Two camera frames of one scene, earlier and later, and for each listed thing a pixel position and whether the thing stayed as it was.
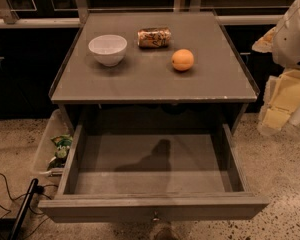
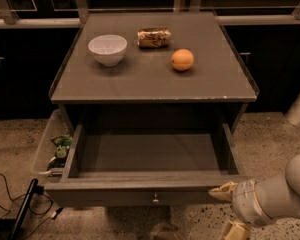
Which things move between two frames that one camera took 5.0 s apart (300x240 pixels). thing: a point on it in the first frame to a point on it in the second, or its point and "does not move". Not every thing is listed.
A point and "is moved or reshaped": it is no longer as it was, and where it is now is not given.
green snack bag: (63, 143) does not move
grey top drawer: (152, 172) is moved or reshaped
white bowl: (109, 50) does not move
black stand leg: (33, 185) does not move
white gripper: (292, 40) to (244, 199)
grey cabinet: (156, 68) does not move
